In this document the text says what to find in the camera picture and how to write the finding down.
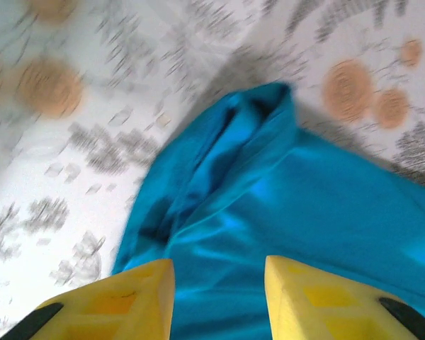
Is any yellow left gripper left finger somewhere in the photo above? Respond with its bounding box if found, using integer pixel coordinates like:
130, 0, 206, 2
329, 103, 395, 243
0, 258, 176, 340

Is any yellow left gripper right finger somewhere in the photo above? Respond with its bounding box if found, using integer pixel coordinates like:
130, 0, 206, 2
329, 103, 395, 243
265, 254, 425, 340

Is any blue t-shirt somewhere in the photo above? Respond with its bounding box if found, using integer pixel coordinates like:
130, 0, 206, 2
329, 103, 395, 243
111, 81, 425, 340

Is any floral tablecloth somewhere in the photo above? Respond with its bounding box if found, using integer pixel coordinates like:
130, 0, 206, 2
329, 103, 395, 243
0, 0, 425, 340

